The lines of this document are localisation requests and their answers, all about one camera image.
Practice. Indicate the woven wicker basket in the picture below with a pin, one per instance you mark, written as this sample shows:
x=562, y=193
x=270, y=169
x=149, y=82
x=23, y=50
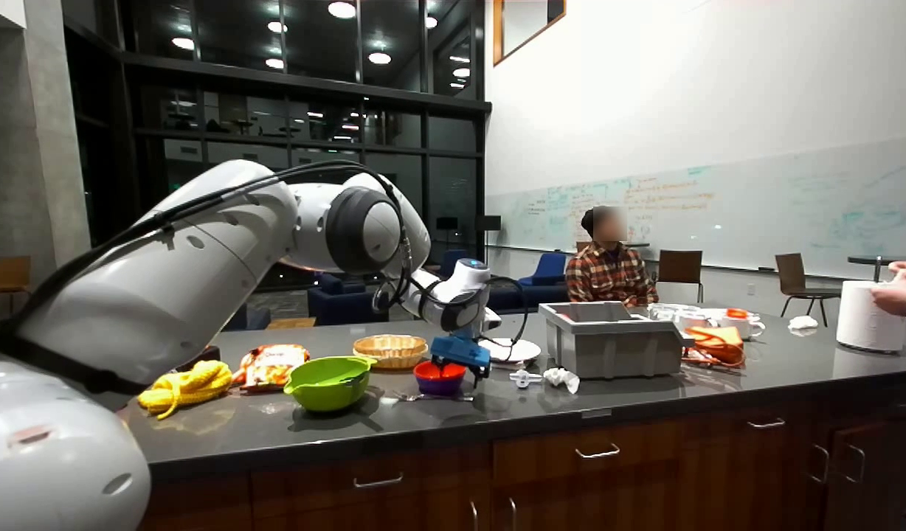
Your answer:
x=391, y=349

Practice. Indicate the wood framed window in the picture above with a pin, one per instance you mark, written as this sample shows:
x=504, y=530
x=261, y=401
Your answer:
x=526, y=26

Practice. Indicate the purple and red bowl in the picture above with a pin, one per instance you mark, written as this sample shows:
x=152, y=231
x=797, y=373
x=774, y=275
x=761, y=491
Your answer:
x=438, y=381

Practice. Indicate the green plastic bowl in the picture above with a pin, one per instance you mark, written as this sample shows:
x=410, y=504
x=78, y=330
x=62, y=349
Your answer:
x=327, y=386

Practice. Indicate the yellow knitted cloth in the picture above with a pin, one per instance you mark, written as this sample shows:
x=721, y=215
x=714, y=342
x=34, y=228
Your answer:
x=190, y=386

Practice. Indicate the seated person plaid shirt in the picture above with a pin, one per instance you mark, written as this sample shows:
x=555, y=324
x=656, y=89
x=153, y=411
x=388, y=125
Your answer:
x=608, y=275

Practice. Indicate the standing person navy sweater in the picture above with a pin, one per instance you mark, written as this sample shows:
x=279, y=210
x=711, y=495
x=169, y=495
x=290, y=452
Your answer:
x=897, y=294

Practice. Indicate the wooden counter cabinet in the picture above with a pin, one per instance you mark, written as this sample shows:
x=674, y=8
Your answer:
x=667, y=473

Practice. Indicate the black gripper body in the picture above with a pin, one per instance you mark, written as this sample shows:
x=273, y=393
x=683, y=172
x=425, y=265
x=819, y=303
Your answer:
x=481, y=349

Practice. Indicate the bagged bread loaf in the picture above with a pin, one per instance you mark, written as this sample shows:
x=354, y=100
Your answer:
x=714, y=343

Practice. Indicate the white crumpled wrapper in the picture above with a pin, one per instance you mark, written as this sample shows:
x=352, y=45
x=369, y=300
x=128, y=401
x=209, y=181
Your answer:
x=559, y=377

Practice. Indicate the white paper towel roll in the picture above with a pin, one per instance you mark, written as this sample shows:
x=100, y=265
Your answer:
x=867, y=317

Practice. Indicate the wall whiteboard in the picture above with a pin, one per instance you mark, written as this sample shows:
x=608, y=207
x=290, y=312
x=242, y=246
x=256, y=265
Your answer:
x=766, y=210

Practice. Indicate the low wooden table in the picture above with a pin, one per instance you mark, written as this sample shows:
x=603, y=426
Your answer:
x=290, y=324

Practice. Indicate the long dark blue sofa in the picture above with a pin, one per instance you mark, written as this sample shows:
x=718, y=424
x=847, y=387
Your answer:
x=535, y=297

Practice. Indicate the brown chair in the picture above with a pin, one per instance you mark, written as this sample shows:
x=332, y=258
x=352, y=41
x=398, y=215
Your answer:
x=794, y=271
x=680, y=268

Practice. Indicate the small white crumpled item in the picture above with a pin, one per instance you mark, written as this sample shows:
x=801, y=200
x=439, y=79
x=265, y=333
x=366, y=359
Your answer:
x=804, y=324

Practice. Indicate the dark blue armchair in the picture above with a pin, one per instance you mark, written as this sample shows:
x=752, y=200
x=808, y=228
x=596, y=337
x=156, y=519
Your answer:
x=345, y=306

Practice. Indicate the gray plastic bin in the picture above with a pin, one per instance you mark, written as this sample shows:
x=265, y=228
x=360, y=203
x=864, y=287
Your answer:
x=618, y=349

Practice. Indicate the white plastic bag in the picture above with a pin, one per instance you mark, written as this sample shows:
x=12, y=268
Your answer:
x=702, y=320

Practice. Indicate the round ceiling light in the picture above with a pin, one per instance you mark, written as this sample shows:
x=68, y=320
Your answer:
x=276, y=26
x=183, y=42
x=377, y=58
x=276, y=63
x=339, y=8

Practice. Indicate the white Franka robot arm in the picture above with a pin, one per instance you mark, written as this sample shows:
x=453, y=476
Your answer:
x=175, y=286

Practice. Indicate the orange snack bag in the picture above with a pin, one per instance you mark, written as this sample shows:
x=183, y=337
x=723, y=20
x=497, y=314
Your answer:
x=276, y=368

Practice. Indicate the wooden chair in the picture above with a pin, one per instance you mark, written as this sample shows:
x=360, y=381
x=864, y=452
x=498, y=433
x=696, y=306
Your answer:
x=3, y=275

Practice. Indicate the black high table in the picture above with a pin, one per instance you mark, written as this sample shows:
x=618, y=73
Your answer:
x=867, y=262

